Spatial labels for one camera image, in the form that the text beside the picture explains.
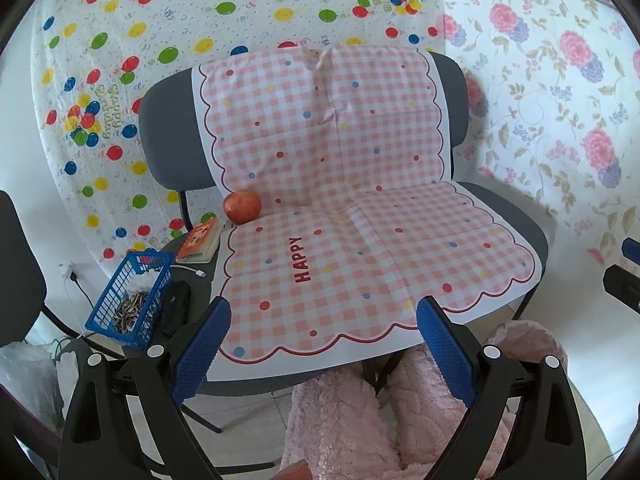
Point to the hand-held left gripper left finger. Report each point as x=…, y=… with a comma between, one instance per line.
x=200, y=355

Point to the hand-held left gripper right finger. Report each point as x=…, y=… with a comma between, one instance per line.
x=447, y=355

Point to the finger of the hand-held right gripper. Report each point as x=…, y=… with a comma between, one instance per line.
x=631, y=249
x=622, y=285

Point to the person's left hand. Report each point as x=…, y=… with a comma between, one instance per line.
x=295, y=471

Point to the black computer mouse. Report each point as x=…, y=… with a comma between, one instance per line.
x=176, y=307

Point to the person's right leg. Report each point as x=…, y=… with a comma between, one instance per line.
x=425, y=410

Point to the person's leg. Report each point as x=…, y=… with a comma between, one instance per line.
x=425, y=410
x=340, y=425

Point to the dark round side table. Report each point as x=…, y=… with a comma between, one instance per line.
x=202, y=280

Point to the pile of sunflower seed shells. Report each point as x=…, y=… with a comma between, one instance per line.
x=131, y=312

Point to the blue plastic basket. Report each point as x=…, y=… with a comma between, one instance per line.
x=105, y=315

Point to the orange book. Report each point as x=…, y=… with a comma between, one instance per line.
x=200, y=240

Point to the person's left leg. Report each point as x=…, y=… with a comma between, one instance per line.
x=340, y=425

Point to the pink checked plastic cloth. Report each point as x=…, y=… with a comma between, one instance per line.
x=375, y=240

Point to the red apple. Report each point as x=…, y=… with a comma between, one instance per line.
x=242, y=207

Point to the floral print cloth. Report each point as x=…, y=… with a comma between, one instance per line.
x=540, y=110

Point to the black chair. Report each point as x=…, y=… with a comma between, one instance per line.
x=20, y=270

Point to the grey office chair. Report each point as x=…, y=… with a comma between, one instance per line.
x=165, y=125

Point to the balloon print cloth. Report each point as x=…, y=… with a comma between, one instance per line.
x=200, y=10

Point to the white wall charger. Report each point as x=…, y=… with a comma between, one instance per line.
x=69, y=270

